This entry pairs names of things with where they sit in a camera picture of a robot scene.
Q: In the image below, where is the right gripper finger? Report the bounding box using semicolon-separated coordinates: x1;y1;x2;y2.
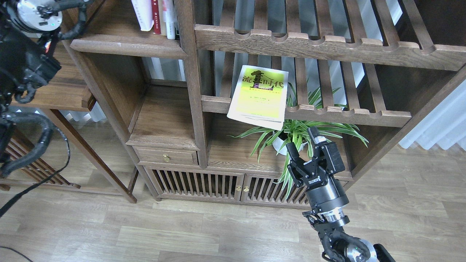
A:
308;127;345;175
286;142;306;175

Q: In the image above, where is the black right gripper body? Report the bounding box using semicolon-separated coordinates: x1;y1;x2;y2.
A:
288;160;349;217

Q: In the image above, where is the white purple book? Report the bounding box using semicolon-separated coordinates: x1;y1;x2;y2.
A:
131;0;154;32

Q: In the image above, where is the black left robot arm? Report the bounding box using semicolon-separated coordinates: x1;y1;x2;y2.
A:
0;0;92;178

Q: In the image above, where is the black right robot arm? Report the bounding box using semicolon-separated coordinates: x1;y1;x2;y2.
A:
286;127;394;262

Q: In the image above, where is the white plant pot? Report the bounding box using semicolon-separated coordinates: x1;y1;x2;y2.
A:
272;132;293;155

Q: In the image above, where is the spider plant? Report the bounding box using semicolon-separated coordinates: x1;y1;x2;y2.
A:
236;119;368;198

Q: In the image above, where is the yellow green book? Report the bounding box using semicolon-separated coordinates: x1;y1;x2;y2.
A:
227;65;288;131

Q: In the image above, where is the dark wooden bookshelf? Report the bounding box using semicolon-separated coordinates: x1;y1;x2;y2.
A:
64;0;465;207

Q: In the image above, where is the white curtain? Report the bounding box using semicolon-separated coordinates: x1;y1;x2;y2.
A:
398;81;466;150

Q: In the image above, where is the upright white book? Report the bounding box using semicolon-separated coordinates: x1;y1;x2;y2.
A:
162;0;177;40

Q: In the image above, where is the wooden side table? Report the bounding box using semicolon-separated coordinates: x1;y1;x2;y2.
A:
11;44;138;203

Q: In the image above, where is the black floor cable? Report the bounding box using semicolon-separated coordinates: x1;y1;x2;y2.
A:
0;246;33;262

